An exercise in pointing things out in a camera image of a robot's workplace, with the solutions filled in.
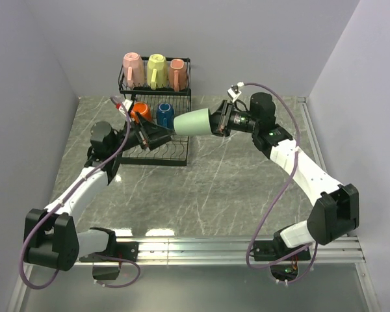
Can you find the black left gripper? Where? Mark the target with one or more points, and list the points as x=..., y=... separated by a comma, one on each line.
x=153, y=136

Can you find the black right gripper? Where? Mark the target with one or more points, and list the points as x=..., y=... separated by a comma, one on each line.
x=220, y=119

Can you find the blue mug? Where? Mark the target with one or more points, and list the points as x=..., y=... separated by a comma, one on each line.
x=165, y=115

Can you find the light green tumbler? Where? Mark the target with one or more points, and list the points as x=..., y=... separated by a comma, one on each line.
x=193, y=123

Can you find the orange mug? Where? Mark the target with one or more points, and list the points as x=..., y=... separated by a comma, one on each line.
x=141, y=109

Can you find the salmon floral mug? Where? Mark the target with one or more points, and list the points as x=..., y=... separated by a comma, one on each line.
x=177, y=74

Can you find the pale pink mug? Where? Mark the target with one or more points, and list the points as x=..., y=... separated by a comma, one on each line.
x=133, y=68

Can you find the yellow-green faceted mug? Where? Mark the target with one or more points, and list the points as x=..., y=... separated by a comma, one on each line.
x=157, y=71

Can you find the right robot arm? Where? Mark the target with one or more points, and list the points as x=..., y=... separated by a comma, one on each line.
x=335, y=205

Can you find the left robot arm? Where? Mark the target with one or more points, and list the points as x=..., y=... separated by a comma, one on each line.
x=50, y=236

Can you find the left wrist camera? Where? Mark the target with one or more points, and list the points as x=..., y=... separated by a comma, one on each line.
x=124, y=106

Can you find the black wire dish rack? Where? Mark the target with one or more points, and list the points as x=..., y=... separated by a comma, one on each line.
x=174, y=152

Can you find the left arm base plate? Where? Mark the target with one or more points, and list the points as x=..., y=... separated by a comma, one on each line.
x=120, y=250

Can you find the aluminium mounting rail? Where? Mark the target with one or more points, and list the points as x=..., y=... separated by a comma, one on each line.
x=210, y=274

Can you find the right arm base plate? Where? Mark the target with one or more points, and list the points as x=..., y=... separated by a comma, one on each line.
x=271, y=250

